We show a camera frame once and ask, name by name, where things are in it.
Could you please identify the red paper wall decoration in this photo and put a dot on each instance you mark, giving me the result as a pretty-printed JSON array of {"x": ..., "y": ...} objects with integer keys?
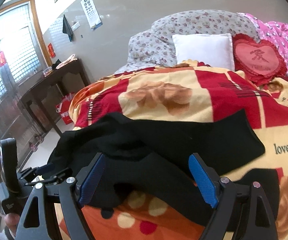
[{"x": 51, "y": 51}]

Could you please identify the person's left hand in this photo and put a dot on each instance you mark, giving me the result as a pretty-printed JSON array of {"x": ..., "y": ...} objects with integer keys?
[{"x": 11, "y": 221}]

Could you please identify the window with lattice grille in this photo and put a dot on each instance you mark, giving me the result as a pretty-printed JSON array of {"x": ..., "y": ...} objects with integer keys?
[{"x": 21, "y": 57}]

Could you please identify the dark hanging cloth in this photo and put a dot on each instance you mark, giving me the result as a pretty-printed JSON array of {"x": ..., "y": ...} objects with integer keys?
[{"x": 66, "y": 29}]

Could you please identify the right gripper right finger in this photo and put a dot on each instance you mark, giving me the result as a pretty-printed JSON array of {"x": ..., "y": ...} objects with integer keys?
[{"x": 256, "y": 220}]

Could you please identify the dark wooden table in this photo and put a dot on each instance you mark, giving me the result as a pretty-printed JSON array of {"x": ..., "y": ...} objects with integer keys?
[{"x": 39, "y": 91}]

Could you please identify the pink cloth on table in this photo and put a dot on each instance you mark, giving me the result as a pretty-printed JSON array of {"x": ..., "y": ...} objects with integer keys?
[{"x": 67, "y": 61}]

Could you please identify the red yellow orange blanket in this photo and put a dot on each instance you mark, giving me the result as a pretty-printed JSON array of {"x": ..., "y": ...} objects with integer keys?
[{"x": 193, "y": 94}]

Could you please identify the white pillow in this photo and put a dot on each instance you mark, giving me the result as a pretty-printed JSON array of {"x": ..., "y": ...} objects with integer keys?
[{"x": 214, "y": 50}]

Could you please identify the black pants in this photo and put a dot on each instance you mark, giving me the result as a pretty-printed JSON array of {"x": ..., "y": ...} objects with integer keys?
[{"x": 152, "y": 156}]

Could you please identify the red shopping bag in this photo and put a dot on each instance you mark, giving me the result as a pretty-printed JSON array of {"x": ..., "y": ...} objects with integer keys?
[{"x": 63, "y": 108}]

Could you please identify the eye chart poster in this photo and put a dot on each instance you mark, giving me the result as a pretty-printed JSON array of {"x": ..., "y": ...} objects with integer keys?
[{"x": 91, "y": 13}]

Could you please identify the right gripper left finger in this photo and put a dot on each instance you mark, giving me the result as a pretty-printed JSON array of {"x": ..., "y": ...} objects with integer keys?
[{"x": 38, "y": 219}]

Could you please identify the pink patterned quilt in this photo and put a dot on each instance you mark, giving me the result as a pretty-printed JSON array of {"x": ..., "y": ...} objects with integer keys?
[{"x": 273, "y": 31}]

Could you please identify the red heart cushion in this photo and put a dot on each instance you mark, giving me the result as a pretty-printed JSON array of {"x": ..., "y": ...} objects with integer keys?
[{"x": 260, "y": 61}]

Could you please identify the floral grey quilt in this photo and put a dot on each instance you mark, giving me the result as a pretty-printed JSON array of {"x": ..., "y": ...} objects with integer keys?
[{"x": 155, "y": 47}]

